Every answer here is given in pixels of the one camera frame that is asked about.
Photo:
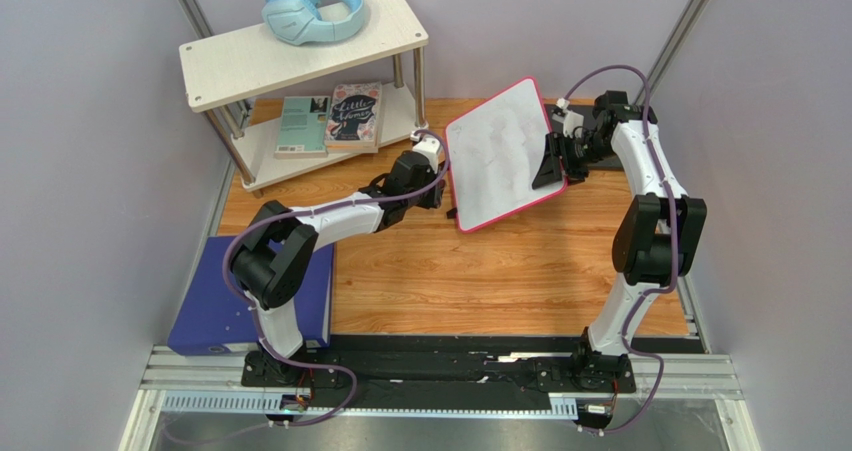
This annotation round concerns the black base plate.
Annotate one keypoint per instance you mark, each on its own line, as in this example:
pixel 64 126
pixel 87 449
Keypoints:
pixel 436 366

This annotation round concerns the light blue headphones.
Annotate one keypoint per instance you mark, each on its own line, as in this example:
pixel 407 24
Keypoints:
pixel 299 22

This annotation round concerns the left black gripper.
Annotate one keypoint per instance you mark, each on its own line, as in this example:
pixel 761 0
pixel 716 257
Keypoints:
pixel 435 192

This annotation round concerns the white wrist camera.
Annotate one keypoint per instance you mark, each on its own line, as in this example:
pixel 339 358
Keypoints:
pixel 572 122
pixel 426 144

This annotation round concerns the teal paperback book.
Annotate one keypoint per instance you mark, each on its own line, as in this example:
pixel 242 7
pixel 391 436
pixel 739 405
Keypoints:
pixel 302 127

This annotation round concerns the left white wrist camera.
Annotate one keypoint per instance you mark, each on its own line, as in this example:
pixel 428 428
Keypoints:
pixel 426 144

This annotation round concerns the black flat box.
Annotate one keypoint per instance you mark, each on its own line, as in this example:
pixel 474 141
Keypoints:
pixel 609 162

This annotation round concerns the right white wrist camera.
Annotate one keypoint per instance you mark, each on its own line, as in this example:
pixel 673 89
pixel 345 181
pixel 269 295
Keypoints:
pixel 572 122

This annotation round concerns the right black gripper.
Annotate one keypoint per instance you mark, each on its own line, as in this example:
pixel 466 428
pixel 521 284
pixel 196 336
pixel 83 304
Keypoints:
pixel 564 159

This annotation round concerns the blue ring binder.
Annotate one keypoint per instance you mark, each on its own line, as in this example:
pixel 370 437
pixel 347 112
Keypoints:
pixel 213 321

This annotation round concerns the little women book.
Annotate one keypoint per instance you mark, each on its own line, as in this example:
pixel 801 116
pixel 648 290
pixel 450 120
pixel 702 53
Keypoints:
pixel 353 119

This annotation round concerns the aluminium rail frame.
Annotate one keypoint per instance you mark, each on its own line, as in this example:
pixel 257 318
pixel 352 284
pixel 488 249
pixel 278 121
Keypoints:
pixel 210 384

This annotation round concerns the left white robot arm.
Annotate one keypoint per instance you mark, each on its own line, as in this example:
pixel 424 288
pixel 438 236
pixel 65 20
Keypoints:
pixel 265 265

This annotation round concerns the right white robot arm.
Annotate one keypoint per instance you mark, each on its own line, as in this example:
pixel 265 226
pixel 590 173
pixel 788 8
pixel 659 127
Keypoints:
pixel 655 244

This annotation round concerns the pink framed whiteboard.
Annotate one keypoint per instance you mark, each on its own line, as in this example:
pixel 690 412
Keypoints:
pixel 495 150

